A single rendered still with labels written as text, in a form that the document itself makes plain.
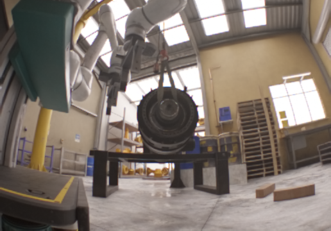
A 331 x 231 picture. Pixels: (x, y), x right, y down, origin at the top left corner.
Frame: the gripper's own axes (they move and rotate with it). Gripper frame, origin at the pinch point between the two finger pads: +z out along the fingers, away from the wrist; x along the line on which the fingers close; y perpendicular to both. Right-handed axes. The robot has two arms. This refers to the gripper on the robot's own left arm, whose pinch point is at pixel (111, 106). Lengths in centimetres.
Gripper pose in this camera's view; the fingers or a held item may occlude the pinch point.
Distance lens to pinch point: 78.3
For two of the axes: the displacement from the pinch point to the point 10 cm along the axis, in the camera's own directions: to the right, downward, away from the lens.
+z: 0.1, 9.2, -4.0
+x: -5.0, 3.5, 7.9
